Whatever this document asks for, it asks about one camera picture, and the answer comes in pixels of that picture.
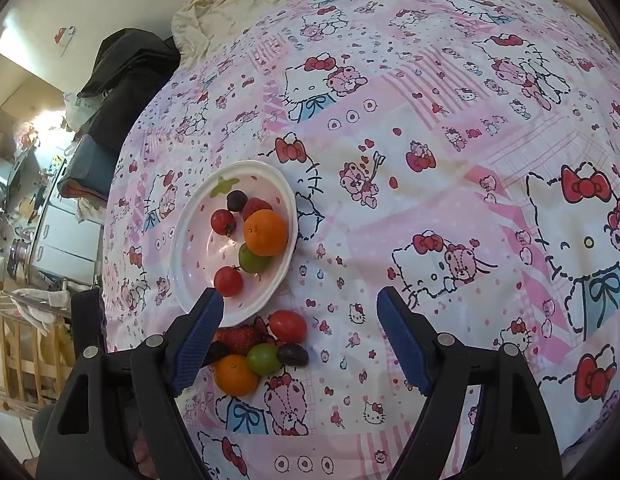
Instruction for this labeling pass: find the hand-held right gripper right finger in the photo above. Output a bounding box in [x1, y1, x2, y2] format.
[376, 286, 563, 480]

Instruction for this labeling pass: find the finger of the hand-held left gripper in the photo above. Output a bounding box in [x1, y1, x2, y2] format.
[71, 287, 108, 356]

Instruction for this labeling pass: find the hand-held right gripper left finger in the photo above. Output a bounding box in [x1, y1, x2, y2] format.
[37, 287, 225, 480]

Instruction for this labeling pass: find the red strawberry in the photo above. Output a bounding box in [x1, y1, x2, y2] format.
[241, 197, 273, 221]
[215, 325, 263, 356]

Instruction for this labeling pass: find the red cherry tomato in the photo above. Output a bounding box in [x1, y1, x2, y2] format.
[214, 266, 244, 298]
[211, 209, 237, 237]
[268, 310, 308, 343]

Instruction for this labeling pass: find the green grape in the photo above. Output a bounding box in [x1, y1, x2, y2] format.
[238, 242, 271, 275]
[247, 343, 281, 376]

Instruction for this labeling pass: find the pink strawberry print plate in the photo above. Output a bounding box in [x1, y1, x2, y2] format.
[170, 160, 297, 328]

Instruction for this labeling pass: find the large orange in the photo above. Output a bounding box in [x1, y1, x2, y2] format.
[243, 209, 289, 257]

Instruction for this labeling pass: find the white cloth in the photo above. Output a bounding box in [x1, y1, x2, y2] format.
[12, 287, 70, 336]

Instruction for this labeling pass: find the wooden rack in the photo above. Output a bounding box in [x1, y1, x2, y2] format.
[0, 282, 73, 411]

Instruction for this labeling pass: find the white kitchen cabinet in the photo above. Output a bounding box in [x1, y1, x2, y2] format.
[30, 195, 103, 286]

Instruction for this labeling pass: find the white plastic bag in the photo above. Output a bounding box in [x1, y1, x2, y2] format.
[64, 91, 103, 131]

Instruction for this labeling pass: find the pink cat print blanket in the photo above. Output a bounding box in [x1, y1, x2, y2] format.
[102, 0, 620, 480]

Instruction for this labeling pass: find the black jacket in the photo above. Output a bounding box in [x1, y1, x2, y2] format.
[77, 30, 181, 153]

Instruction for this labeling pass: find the cream duvet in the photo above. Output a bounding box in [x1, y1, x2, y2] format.
[171, 0, 620, 68]

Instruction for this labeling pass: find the blue bed frame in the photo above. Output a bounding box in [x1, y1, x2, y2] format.
[57, 137, 123, 201]

